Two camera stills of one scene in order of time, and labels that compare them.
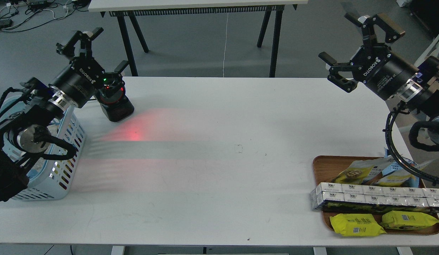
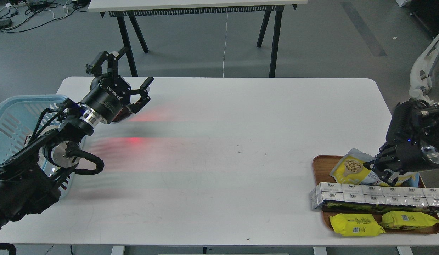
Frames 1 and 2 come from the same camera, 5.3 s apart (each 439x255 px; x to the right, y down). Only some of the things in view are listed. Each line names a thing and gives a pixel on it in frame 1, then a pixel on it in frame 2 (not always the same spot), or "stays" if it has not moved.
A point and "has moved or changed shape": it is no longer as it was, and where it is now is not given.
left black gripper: x=79 y=82 → x=108 y=95
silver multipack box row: x=427 y=197 stays
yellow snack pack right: x=403 y=220 stays
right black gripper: x=375 y=66 → x=402 y=155
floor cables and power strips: x=9 y=16 stays
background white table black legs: x=126 y=10 stays
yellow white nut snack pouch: x=360 y=170 has moved or changed shape
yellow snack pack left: x=348 y=225 stays
